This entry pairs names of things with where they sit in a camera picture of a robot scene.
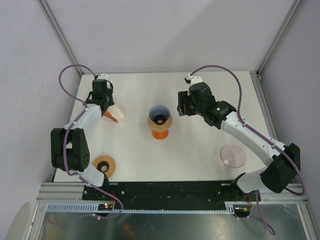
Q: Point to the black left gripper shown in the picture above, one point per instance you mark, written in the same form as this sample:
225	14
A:
110	102

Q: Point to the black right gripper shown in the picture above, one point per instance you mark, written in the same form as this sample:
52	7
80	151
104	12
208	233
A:
183	99

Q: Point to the blue glass dripper cone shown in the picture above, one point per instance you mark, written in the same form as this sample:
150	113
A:
159	114

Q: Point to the orange glass flask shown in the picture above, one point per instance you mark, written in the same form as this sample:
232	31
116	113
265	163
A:
160	135

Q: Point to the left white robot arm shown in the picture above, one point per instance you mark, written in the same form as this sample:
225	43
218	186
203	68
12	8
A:
69	148

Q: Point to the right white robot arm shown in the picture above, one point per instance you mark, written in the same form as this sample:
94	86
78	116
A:
277	157

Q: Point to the orange coffee filter box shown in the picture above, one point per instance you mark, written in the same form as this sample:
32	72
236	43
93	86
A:
115	113

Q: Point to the pink glass dripper cone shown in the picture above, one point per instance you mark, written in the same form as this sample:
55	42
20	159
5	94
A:
233	156

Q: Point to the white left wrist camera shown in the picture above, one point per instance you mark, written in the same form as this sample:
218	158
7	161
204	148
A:
102	75

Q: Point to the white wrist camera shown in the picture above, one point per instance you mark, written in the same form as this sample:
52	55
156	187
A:
193	79
102	75

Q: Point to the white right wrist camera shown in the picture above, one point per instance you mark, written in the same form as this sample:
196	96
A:
193	79

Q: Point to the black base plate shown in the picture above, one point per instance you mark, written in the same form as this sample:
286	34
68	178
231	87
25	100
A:
177	195

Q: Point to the white slotted cable duct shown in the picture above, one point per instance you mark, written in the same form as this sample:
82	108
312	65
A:
79	207

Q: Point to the aluminium frame rail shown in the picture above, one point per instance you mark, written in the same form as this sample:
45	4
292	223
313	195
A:
285	197

